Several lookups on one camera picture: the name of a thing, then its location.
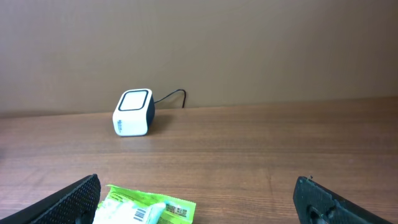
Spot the white barcode scanner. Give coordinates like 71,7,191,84
112,88,155,137

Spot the black scanner cable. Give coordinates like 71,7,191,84
154,88,187,109

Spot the green snack bag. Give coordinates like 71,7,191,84
105,185,196,224

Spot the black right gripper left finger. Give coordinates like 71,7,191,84
1,174,101,224

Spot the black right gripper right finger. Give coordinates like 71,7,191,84
293,176,392,224

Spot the mint wet wipes pack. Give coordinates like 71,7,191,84
93,199,166,224

